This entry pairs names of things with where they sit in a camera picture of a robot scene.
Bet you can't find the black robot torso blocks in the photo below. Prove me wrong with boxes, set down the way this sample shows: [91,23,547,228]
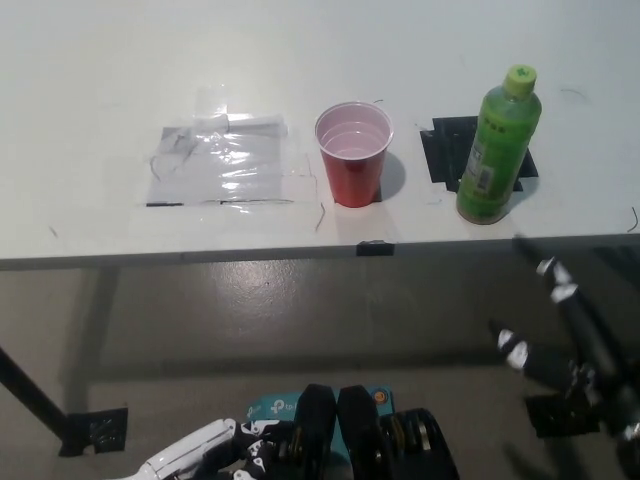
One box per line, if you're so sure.
[279,383,461,480]

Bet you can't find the clear taped plastic sheet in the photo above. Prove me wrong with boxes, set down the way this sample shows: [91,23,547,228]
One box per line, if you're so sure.
[144,113,296,208]

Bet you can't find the large black tape patch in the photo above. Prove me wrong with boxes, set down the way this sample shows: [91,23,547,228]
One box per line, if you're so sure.
[417,116,540,195]

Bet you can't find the red plastic cup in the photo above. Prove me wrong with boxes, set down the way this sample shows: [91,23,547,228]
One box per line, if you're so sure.
[314,100,396,207]

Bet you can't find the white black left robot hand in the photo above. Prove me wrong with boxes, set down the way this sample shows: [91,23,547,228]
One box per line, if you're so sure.
[130,417,296,480]

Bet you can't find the black table leg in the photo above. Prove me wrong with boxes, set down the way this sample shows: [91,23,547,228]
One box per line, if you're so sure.
[0,344,69,451]

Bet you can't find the teal router box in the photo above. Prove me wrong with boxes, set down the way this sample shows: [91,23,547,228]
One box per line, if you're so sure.
[244,384,397,454]

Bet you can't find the green plastic bottle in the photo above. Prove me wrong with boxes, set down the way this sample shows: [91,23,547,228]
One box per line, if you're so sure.
[455,64,543,225]

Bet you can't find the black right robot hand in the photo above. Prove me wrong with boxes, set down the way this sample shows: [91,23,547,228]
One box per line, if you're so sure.
[489,234,640,446]

